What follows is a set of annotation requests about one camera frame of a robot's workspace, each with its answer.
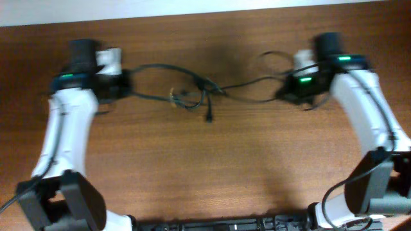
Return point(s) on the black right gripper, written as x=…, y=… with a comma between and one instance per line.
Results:
x=295, y=100

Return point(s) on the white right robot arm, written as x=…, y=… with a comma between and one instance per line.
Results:
x=379, y=186

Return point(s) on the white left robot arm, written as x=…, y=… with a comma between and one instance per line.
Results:
x=58, y=196

